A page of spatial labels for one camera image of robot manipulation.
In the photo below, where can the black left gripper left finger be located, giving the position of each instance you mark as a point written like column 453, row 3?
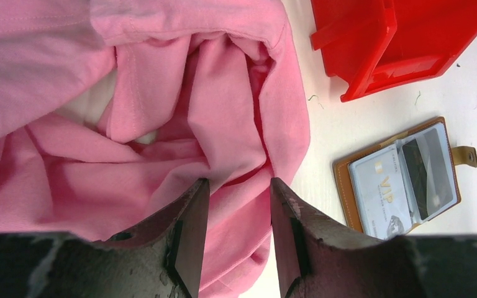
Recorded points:
column 160, row 256

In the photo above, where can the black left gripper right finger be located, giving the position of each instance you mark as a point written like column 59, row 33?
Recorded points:
column 316, row 256

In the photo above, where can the white credit card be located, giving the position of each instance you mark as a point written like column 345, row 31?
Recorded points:
column 380, row 194

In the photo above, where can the brown leather card holder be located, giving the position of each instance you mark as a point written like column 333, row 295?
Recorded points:
column 463, row 155

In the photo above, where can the dark credit card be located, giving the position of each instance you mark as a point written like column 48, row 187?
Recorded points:
column 426, row 166

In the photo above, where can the red plastic bin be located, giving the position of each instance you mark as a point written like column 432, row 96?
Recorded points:
column 375, row 45

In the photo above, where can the pink cloth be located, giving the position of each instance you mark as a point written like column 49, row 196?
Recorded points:
column 109, row 110

